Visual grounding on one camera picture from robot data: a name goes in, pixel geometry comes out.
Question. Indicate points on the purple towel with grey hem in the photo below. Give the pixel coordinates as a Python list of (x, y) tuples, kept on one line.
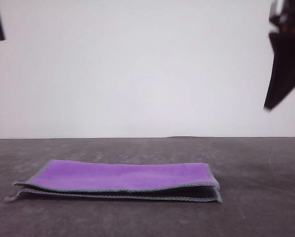
[(127, 175)]

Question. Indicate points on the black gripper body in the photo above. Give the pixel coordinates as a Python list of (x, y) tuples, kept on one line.
[(294, 17)]

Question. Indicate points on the grey table cloth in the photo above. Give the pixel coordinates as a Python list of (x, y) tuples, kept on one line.
[(248, 197)]

